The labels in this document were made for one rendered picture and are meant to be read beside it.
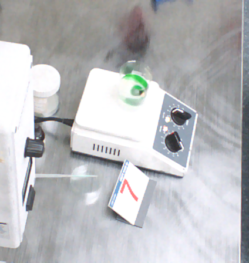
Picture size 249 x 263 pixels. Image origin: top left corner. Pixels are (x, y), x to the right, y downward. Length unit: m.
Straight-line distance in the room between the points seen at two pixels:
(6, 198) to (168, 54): 0.80
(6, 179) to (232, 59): 0.86
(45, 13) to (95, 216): 0.44
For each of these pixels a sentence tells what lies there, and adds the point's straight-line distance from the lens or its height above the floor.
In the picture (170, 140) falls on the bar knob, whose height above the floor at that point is 0.81.
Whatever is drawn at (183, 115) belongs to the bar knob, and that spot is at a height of 0.81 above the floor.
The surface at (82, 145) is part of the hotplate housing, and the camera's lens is 1.09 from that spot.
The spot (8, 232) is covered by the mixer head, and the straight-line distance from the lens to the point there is 0.58.
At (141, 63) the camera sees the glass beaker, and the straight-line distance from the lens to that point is 1.05.
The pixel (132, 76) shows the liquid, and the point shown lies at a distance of 1.06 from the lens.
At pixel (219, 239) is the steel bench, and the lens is 1.09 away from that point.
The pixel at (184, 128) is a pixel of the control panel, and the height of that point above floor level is 0.79.
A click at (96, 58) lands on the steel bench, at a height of 0.75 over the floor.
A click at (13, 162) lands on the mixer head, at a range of 0.48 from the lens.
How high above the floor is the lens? 1.72
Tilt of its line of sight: 56 degrees down
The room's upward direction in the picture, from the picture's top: 10 degrees clockwise
